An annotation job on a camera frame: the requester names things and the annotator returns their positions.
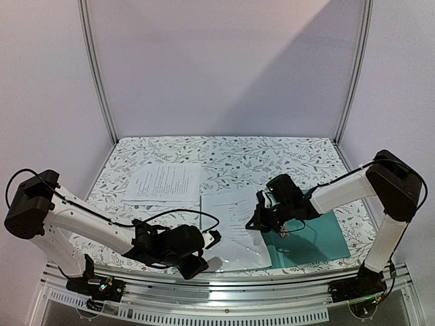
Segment white printed paper sheet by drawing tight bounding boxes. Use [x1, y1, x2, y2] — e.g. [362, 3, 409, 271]
[201, 187, 271, 273]

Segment teal plastic folder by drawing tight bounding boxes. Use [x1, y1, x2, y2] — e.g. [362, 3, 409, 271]
[262, 212, 351, 269]

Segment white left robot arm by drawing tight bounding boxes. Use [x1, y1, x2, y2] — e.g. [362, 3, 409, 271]
[4, 170, 212, 295]

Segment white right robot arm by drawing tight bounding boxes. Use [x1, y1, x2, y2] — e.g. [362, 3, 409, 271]
[245, 149, 428, 296]

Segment floral patterned table mat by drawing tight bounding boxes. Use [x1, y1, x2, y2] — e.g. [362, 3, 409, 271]
[87, 137, 375, 276]

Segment white paper stack on mat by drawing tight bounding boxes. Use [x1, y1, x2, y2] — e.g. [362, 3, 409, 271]
[124, 163, 202, 202]

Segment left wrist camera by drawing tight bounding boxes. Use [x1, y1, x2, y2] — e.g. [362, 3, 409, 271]
[203, 230, 222, 250]

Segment aluminium front rail frame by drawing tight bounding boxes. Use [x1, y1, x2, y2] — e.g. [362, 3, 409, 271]
[29, 263, 425, 325]

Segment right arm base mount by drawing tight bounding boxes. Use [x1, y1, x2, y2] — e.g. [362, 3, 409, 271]
[328, 260, 396, 321]

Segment aluminium corner post right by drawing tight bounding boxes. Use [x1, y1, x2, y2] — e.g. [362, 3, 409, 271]
[333, 0, 373, 147]

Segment aluminium corner post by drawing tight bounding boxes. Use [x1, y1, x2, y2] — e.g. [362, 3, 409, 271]
[77, 0, 119, 145]
[333, 0, 373, 147]

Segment aluminium corner post left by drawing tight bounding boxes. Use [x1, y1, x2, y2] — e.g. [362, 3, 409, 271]
[77, 0, 119, 145]

